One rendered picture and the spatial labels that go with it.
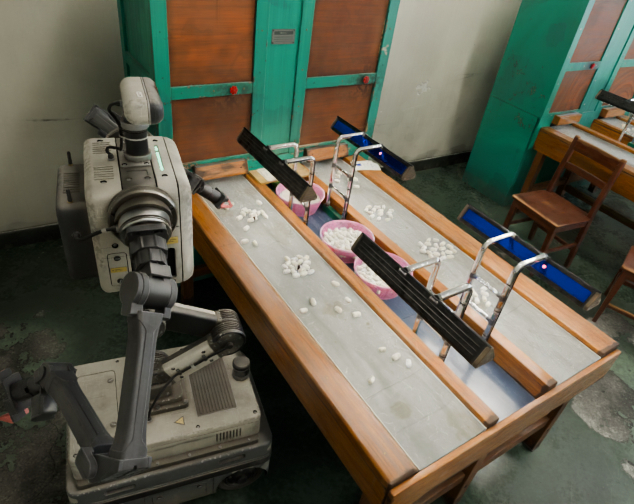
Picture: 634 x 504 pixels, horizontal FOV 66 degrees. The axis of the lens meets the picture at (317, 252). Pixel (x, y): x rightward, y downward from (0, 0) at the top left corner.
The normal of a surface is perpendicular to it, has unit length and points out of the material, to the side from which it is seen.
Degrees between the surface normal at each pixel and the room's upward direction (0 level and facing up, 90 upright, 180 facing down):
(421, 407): 0
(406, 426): 0
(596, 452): 0
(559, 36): 90
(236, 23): 90
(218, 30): 90
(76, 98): 90
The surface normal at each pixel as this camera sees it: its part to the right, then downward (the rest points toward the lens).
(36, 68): 0.51, 0.56
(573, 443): 0.12, -0.80
